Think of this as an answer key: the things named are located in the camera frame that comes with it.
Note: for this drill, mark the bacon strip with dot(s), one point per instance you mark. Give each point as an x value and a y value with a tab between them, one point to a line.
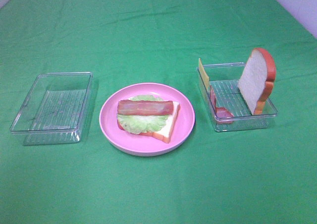
142	107
221	112

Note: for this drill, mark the toast bread slice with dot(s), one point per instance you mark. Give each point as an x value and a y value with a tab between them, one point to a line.
165	133
257	80

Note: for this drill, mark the green lettuce leaf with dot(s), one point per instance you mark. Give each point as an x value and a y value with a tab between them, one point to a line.
137	124

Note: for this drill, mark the yellow cheese slice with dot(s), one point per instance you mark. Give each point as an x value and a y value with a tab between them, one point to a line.
204	76

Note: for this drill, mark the pink round plate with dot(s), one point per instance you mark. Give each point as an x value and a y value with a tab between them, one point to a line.
140	145

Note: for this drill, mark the right clear plastic tray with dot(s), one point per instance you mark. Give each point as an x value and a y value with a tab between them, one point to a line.
224	80

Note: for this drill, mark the clear plastic tray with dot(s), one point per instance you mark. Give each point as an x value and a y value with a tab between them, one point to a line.
224	80
55	109

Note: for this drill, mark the green tablecloth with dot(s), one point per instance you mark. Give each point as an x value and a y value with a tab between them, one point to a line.
266	176

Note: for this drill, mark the left clear plastic tray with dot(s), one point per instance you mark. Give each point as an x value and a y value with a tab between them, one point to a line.
55	109

